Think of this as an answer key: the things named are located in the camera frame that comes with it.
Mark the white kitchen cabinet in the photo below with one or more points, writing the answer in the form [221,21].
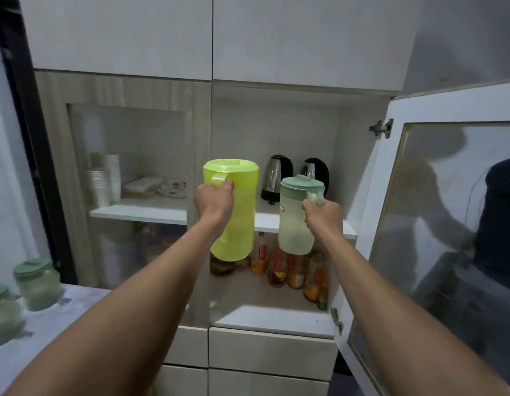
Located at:
[238,119]

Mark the yellow-green plastic pitcher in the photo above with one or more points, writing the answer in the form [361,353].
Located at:
[237,210]

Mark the person's left thumb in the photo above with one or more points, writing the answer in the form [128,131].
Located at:
[226,184]

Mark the white cabinet drawer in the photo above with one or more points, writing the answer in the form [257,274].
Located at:
[268,383]
[272,353]

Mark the stack of plastic cups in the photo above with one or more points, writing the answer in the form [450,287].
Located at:
[99,186]

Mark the steel electric kettle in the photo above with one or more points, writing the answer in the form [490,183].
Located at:
[317,171]
[275,177]

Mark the patterned plate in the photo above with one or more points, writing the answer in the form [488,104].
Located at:
[173,189]

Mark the metal door hinge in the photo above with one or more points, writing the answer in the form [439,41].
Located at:
[382,127]
[336,320]

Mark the person's left forearm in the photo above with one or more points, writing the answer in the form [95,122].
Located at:
[115,317]

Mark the person's right hand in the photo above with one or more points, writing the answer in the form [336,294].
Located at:
[323,216]

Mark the white rectangular container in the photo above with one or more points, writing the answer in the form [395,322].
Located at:
[140,186]

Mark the clear pitcher with green lid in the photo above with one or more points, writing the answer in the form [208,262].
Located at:
[295,220]

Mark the clear jar with green lid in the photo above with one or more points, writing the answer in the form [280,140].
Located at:
[37,282]
[4,311]

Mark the person's right thumb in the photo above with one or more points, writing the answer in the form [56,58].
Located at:
[310,206]

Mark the white paper roll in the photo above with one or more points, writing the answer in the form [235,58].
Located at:
[113,177]

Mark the row of sauce bottles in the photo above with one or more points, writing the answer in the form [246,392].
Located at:
[296,272]

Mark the closed glass cabinet door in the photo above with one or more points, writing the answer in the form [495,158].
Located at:
[127,193]

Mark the person's left hand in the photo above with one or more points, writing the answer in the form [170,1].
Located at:
[212,204]

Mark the dark glass jar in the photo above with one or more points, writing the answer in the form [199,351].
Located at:
[223,266]

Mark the open glass cabinet door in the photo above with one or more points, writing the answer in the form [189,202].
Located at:
[444,226]

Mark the person's right forearm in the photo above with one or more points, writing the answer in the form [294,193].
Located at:
[399,321]

